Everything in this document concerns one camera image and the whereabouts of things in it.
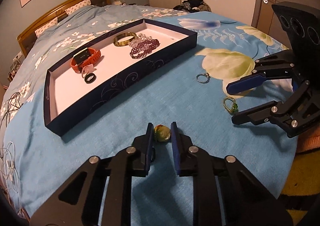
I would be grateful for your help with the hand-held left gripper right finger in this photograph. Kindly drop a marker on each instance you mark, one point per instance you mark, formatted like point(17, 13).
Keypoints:
point(175, 151)

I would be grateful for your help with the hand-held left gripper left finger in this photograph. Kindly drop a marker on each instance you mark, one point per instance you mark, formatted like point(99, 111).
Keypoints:
point(150, 146)

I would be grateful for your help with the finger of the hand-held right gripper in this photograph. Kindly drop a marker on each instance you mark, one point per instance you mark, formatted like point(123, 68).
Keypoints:
point(246, 83)
point(255, 113)

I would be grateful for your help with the dark blue shallow box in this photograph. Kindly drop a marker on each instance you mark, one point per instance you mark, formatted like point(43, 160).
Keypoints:
point(70, 88)

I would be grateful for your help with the orange watch band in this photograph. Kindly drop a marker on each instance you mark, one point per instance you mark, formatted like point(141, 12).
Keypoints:
point(93, 57)

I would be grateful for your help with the amber bangle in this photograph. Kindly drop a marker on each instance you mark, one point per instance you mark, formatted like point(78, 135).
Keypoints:
point(115, 40)

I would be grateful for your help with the yellow and black mat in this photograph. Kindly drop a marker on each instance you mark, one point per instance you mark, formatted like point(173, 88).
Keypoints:
point(300, 181)

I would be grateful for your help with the pile of dark clothes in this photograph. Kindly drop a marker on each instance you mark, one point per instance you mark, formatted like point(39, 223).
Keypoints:
point(193, 5)

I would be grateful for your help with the grey blue floral duvet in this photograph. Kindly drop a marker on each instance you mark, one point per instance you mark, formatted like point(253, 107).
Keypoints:
point(62, 30)

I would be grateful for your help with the nightstand clutter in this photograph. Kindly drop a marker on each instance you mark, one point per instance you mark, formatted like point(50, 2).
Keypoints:
point(15, 68)

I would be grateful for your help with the white patterned pillow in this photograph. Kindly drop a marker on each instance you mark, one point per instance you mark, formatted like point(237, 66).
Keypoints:
point(46, 27)
point(77, 7)

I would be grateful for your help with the wooden headboard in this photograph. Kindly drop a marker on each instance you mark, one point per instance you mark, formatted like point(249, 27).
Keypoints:
point(50, 13)

